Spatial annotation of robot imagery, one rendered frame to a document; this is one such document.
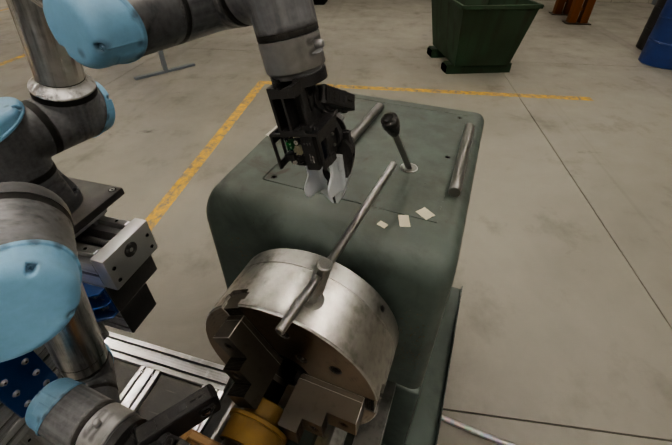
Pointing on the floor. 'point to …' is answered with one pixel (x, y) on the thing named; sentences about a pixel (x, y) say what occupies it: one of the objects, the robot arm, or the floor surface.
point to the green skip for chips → (478, 27)
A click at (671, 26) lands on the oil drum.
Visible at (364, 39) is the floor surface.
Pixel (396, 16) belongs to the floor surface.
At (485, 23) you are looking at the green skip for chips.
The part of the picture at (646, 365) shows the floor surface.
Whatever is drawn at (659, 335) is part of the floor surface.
